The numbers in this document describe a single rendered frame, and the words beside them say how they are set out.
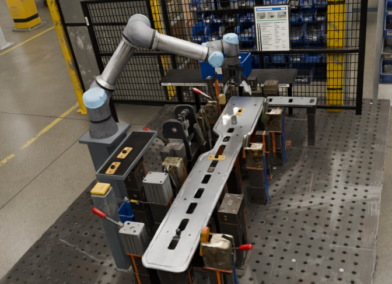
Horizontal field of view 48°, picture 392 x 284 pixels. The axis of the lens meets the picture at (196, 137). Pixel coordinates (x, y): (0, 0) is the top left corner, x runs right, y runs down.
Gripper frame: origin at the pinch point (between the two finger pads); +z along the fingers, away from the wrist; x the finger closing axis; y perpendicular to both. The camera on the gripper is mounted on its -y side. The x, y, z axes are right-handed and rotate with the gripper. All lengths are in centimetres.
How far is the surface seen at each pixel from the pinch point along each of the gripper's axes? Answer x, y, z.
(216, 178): 5, 63, 10
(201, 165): -5, 54, 10
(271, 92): 13.8, -23.4, 10.7
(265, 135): 18.9, 21.8, 12.0
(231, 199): 17, 79, 7
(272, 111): 20.0, 6.5, 6.7
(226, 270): 22, 109, 15
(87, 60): -215, -164, 50
